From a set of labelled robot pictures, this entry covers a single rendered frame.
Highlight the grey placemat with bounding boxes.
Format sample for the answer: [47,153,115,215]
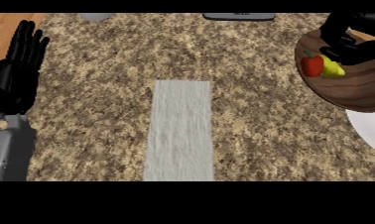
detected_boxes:
[141,79,216,182]

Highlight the grey rounded object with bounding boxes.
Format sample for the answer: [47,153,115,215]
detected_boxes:
[79,12,116,23]

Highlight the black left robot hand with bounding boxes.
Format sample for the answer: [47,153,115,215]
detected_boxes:
[0,19,51,116]

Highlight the red bell pepper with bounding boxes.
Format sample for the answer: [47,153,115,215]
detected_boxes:
[298,50,324,78]

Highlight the white rounded object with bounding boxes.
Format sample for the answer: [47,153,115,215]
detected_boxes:
[343,108,375,150]

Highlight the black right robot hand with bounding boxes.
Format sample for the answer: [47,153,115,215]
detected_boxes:
[317,12,375,66]

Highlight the yellow pear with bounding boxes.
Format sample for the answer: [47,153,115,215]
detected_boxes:
[318,55,346,79]

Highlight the dark grey flat appliance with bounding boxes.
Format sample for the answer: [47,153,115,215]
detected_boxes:
[200,12,277,22]

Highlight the brown wooden bowl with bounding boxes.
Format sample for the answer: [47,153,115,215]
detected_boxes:
[292,29,375,114]

